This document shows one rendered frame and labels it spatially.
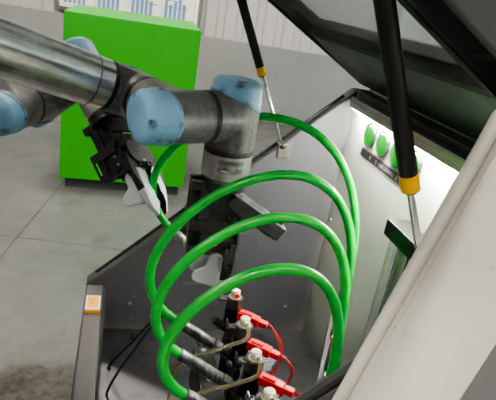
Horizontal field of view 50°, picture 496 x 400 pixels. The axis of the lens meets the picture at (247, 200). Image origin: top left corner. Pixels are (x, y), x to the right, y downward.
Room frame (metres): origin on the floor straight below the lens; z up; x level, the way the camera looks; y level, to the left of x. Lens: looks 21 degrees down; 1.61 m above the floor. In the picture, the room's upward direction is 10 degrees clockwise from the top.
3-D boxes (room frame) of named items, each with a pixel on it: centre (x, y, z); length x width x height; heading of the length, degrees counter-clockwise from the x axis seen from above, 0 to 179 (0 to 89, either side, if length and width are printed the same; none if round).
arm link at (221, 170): (0.77, 0.04, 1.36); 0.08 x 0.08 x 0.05
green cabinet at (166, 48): (4.27, 1.09, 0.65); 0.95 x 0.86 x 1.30; 104
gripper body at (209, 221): (0.77, 0.05, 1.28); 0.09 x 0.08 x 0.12; 105
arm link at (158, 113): (0.72, 0.13, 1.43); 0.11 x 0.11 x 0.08; 40
